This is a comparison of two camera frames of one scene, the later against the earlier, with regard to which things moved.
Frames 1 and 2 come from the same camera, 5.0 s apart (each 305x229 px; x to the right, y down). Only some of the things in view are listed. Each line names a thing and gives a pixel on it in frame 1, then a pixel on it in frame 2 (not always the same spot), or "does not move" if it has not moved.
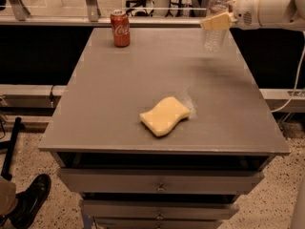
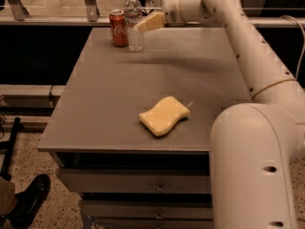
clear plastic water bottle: [215, 40] -> [132, 16]
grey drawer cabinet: [190, 177] does not move
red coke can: [120, 28] does not move
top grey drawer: [158, 181] does not move
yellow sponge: [164, 115] does not move
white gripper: [245, 12] -> [171, 10]
